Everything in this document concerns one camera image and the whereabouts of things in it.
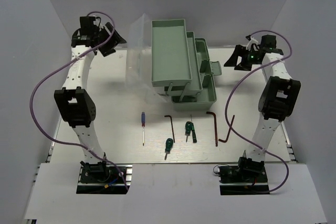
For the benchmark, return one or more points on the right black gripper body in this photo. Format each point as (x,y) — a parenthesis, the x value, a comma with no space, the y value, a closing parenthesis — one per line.
(251,56)

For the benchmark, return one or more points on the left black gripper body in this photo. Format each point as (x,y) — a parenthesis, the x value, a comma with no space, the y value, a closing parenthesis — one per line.
(102,35)

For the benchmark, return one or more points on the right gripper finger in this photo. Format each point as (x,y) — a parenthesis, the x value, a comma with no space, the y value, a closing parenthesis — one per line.
(244,65)
(239,51)

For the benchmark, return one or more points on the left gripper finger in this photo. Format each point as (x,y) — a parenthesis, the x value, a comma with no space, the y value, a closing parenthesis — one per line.
(108,49)
(116,37)

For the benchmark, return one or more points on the green plastic toolbox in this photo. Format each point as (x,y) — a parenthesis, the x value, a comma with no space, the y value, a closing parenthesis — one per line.
(167,63)

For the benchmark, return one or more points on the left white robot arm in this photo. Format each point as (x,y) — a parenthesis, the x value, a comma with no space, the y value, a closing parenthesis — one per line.
(73,101)

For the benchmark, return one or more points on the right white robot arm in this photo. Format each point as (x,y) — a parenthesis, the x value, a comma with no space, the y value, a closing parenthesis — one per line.
(277,100)

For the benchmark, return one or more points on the large hex key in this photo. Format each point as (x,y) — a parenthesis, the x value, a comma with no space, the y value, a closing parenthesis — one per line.
(215,126)

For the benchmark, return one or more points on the blue red precision screwdriver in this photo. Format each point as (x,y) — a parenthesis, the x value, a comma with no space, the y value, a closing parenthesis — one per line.
(143,126)

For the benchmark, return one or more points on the angled hex key right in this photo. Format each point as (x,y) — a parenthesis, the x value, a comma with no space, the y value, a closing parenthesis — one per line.
(229,131)

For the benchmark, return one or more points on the green stubby screwdriver upper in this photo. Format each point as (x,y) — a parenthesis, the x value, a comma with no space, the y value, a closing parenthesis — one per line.
(188,129)

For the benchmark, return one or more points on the green stubby screwdriver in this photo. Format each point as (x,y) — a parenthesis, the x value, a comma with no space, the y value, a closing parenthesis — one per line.
(188,129)
(168,146)

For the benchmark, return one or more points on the long hex key left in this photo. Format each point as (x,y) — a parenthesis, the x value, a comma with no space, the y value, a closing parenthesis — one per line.
(172,127)

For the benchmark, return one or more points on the dark green slim screwdriver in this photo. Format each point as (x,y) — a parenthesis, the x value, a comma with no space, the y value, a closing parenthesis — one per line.
(193,132)

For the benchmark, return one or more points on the green stubby screwdriver lower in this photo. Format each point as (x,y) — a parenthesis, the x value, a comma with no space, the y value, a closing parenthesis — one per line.
(168,146)

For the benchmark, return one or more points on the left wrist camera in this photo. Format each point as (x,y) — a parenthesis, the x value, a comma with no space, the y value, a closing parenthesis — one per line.
(98,22)

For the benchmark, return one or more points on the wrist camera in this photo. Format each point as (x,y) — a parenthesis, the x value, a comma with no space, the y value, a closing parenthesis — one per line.
(98,22)
(251,40)

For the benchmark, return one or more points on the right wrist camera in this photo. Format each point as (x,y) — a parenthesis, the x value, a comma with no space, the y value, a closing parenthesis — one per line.
(251,40)

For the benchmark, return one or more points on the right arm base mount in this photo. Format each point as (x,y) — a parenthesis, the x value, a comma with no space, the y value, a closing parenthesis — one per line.
(233,183)

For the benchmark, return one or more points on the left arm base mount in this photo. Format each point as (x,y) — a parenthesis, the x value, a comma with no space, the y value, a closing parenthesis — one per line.
(105,179)

